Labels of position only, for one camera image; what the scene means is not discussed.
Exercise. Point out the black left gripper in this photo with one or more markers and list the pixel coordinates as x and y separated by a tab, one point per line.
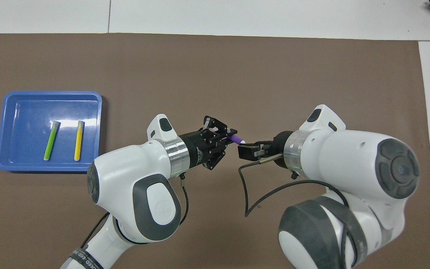
198	149

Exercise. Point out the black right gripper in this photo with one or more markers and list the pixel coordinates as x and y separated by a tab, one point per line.
277	149

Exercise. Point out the purple highlighter pen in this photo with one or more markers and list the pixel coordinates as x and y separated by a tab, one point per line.
234	139

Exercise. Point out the yellow highlighter pen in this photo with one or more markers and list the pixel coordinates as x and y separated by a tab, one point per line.
77	145

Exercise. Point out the green highlighter pen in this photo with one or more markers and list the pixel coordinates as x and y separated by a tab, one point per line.
50	144

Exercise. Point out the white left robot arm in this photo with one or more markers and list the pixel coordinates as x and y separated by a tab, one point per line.
133	175

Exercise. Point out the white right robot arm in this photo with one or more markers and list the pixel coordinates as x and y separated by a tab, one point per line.
349	160

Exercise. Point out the blue plastic tray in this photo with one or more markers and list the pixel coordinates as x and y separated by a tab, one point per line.
21	130

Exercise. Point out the brown table mat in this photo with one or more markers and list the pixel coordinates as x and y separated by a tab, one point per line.
215	74

